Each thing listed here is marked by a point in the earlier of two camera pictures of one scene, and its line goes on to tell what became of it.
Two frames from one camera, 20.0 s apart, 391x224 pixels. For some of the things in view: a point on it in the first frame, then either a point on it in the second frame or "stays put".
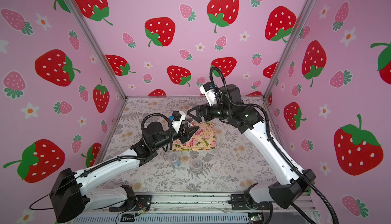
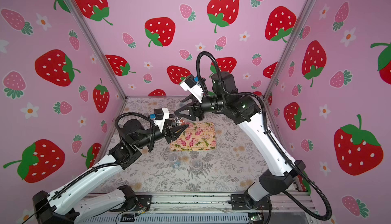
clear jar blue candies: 174,161 stays put
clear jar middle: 196,164 stays put
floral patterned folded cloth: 203,139 stays put
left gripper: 184,136 → 168,134
